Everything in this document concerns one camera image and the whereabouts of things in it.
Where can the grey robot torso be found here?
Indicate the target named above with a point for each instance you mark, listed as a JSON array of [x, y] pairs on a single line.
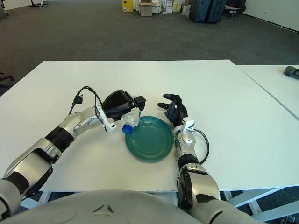
[[140, 210]]

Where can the black office chair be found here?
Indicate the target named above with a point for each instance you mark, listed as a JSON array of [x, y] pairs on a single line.
[[7, 78]]

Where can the distant desk legs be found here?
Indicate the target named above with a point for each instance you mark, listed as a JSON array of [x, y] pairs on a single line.
[[38, 3]]

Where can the yellow box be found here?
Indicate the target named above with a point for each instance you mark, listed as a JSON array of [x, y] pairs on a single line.
[[127, 5]]

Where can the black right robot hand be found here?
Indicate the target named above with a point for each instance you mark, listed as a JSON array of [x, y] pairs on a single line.
[[180, 112]]

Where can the green round plate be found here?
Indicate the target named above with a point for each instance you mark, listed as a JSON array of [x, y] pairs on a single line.
[[151, 142]]

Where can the white storage boxes pile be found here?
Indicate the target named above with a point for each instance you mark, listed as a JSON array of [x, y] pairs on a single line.
[[167, 5]]

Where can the clear bottle blue cap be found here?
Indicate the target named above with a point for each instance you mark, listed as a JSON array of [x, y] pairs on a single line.
[[130, 120]]

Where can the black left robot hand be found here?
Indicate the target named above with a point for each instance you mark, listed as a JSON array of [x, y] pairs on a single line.
[[118, 103]]

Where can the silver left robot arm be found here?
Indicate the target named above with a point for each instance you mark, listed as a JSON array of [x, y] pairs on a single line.
[[28, 161]]

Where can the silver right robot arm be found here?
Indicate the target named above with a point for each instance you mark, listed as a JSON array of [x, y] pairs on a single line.
[[201, 184]]

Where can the dark blue large case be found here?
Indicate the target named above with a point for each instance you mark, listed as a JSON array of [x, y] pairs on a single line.
[[198, 10], [216, 10]]

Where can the black handheld device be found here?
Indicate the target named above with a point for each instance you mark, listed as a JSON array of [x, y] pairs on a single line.
[[292, 72]]

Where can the white plastic bag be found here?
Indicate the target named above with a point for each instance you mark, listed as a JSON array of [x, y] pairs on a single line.
[[186, 9]]

